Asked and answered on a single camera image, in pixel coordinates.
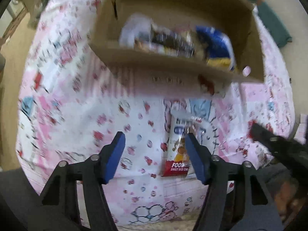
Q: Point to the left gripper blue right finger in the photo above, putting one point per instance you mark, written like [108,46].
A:
[200,158]

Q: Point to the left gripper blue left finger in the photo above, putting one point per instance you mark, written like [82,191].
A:
[110,156]

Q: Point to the white rice cake packet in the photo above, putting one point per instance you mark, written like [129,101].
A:
[177,161]
[137,33]

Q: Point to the yellow gold snack packet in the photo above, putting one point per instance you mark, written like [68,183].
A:
[220,63]

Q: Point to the blue snack bag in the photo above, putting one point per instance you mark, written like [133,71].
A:
[216,44]

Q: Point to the dark chocolate snack packet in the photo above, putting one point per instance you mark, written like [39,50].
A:
[174,43]

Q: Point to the person's right hand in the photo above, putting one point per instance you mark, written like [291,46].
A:
[288,203]

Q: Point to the pink cartoon bed sheet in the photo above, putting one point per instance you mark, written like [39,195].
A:
[71,105]

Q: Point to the cardboard box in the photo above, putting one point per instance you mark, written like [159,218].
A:
[235,18]

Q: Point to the teal headboard cushion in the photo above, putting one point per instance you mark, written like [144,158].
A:
[273,23]

